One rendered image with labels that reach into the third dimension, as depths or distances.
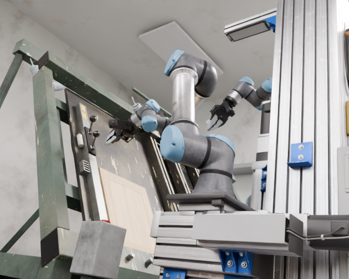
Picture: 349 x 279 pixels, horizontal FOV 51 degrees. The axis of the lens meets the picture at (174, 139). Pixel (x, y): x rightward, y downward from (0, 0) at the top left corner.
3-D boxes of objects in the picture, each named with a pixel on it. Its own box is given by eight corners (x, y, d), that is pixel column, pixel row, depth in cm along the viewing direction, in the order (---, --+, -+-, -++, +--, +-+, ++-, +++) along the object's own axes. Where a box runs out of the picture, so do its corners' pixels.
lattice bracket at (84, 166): (80, 172, 184) (84, 169, 183) (78, 163, 188) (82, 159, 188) (86, 175, 187) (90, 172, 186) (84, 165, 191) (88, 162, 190)
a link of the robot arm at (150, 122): (167, 124, 178) (164, 113, 187) (145, 117, 174) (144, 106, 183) (160, 137, 182) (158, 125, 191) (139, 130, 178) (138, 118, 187)
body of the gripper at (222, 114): (217, 122, 200) (230, 105, 202) (225, 122, 192) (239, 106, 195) (208, 112, 198) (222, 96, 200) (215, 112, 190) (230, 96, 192)
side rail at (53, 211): (40, 241, 145) (57, 226, 142) (31, 77, 217) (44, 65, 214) (52, 243, 149) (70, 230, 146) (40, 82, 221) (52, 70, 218)
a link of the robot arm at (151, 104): (150, 103, 183) (150, 95, 190) (135, 117, 186) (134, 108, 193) (162, 112, 186) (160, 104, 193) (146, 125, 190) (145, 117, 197)
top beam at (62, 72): (37, 70, 215) (49, 58, 212) (37, 60, 222) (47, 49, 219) (229, 186, 367) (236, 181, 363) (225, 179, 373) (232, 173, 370)
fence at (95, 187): (97, 246, 160) (104, 241, 159) (75, 106, 223) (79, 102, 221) (106, 248, 164) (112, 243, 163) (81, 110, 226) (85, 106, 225)
